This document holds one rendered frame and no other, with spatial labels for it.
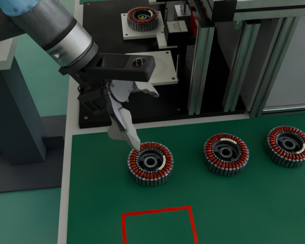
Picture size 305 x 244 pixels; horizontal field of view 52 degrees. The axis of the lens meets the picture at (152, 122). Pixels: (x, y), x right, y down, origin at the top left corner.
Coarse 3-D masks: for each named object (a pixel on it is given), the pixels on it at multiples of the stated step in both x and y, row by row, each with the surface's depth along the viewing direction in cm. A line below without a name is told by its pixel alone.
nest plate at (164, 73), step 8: (160, 56) 102; (168, 56) 102; (160, 64) 99; (168, 64) 99; (160, 72) 97; (168, 72) 97; (152, 80) 95; (160, 80) 95; (168, 80) 95; (176, 80) 95
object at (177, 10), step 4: (176, 8) 113; (180, 8) 113; (188, 8) 113; (176, 12) 111; (180, 12) 111; (188, 12) 111; (176, 16) 112; (180, 16) 110; (184, 16) 110; (188, 16) 110; (188, 20) 111; (188, 24) 112
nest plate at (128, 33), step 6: (126, 18) 116; (126, 24) 114; (162, 24) 114; (126, 30) 111; (132, 30) 111; (144, 30) 111; (150, 30) 111; (156, 30) 111; (162, 30) 111; (126, 36) 109; (132, 36) 109; (138, 36) 109; (144, 36) 110; (150, 36) 110
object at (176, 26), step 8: (168, 24) 89; (176, 24) 89; (184, 24) 89; (168, 32) 87; (176, 32) 87; (184, 32) 87; (160, 40) 91; (168, 40) 88; (176, 40) 88; (184, 40) 88; (192, 40) 89; (216, 40) 90; (160, 48) 90
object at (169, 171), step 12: (144, 144) 80; (156, 144) 79; (132, 156) 77; (144, 156) 79; (156, 156) 79; (168, 156) 77; (132, 168) 74; (144, 168) 77; (156, 168) 77; (168, 168) 75; (144, 180) 73; (156, 180) 73
